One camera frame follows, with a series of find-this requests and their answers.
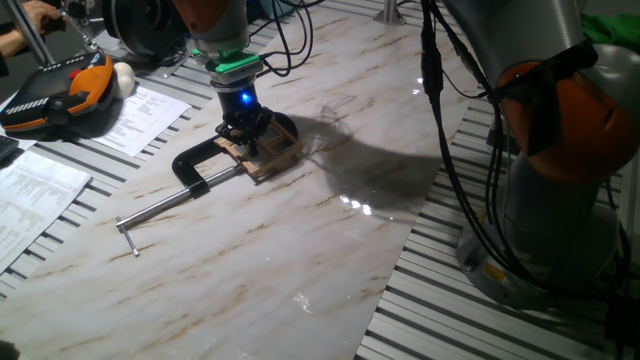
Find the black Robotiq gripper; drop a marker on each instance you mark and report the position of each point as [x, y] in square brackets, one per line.
[242, 112]

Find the miniature wooden window frame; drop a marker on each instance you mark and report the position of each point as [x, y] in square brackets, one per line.
[270, 160]

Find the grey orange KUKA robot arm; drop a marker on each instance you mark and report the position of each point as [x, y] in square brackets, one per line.
[550, 235]

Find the person's forearm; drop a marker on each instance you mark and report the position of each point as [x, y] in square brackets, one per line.
[11, 42]

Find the person's bare hand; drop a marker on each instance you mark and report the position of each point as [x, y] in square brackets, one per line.
[42, 15]

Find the black C-clamp with steel screw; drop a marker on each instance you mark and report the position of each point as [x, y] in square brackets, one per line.
[185, 167]

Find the printed paper sheet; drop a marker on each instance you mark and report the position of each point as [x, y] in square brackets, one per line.
[35, 200]
[140, 117]

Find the white soft ball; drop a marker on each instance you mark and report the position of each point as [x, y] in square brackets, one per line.
[125, 77]

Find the marble pattern table mat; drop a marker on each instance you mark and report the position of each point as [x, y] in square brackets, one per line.
[250, 280]

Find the black filament spool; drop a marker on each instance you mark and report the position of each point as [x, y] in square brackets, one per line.
[145, 25]

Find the thin metal rod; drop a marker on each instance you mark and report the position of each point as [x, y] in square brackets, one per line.
[80, 30]

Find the orange black teach pendant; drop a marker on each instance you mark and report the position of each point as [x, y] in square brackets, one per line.
[50, 95]

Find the green cloth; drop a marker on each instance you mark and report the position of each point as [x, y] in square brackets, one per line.
[612, 30]

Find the green wrist mount flange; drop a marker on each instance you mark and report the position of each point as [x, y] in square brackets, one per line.
[235, 62]

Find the aluminium frame post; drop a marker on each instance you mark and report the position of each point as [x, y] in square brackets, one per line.
[389, 12]

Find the aluminium frame bar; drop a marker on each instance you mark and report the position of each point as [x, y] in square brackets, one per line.
[30, 35]

